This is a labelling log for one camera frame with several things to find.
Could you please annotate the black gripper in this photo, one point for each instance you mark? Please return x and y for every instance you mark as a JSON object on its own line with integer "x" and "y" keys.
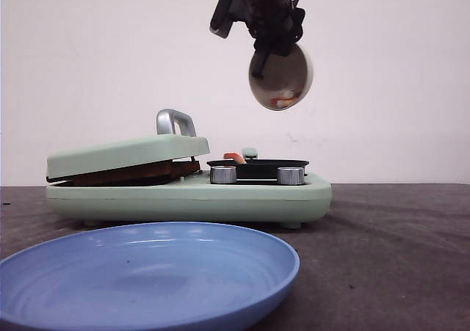
{"x": 276, "y": 26}

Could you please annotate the beige ribbed bowl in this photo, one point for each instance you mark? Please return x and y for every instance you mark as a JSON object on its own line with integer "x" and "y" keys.
{"x": 292, "y": 72}

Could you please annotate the orange cooked shrimp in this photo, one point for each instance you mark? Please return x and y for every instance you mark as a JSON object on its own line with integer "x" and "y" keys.
{"x": 284, "y": 100}

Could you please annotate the pink cooked shrimp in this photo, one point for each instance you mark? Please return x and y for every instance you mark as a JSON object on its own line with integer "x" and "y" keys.
{"x": 237, "y": 158}

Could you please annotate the toast slice with brown crust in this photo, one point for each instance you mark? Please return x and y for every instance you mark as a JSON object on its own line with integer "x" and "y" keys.
{"x": 184, "y": 168}

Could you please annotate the mint green sandwich maker lid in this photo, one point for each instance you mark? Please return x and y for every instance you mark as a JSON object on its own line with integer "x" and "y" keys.
{"x": 175, "y": 139}

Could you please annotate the mint green breakfast maker base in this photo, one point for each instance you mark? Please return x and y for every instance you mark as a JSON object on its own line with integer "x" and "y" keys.
{"x": 195, "y": 198}

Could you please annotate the small black frying pan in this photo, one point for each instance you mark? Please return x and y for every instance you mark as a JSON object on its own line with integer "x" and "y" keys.
{"x": 256, "y": 168}

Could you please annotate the silver right control knob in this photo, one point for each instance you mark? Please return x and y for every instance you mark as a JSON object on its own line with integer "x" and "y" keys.
{"x": 290, "y": 176}

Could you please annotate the silver control knob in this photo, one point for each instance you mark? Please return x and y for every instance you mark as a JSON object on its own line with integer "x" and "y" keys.
{"x": 290, "y": 176}
{"x": 223, "y": 174}

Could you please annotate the silver left control knob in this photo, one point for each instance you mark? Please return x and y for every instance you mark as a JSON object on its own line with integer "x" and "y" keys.
{"x": 223, "y": 174}

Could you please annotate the blue round plate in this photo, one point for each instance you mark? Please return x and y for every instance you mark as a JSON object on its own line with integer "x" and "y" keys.
{"x": 155, "y": 276}

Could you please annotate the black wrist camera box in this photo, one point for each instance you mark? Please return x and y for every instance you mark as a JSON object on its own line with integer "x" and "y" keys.
{"x": 226, "y": 13}

